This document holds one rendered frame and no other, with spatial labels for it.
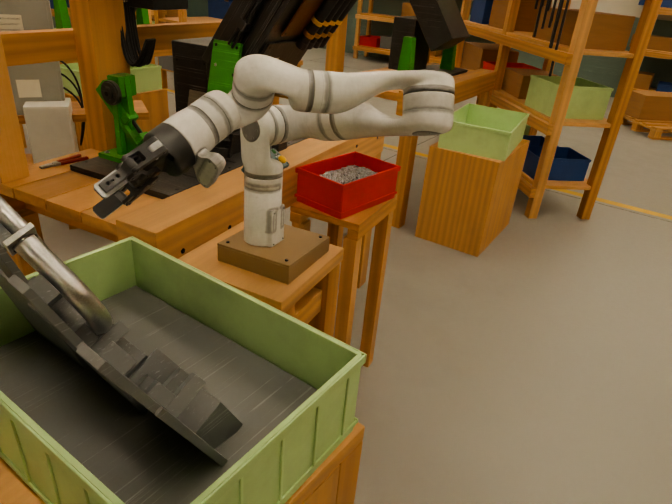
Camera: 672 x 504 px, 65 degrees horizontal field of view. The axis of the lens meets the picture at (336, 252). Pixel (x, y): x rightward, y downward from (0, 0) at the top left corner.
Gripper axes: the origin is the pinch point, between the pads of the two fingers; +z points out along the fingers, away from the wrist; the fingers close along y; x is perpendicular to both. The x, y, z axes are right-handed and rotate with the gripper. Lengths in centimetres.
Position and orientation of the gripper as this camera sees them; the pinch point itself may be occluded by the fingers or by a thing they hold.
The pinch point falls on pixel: (100, 202)
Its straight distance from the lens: 78.9
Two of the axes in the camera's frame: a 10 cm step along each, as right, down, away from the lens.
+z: -6.0, 6.5, -4.6
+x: 6.8, 7.2, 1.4
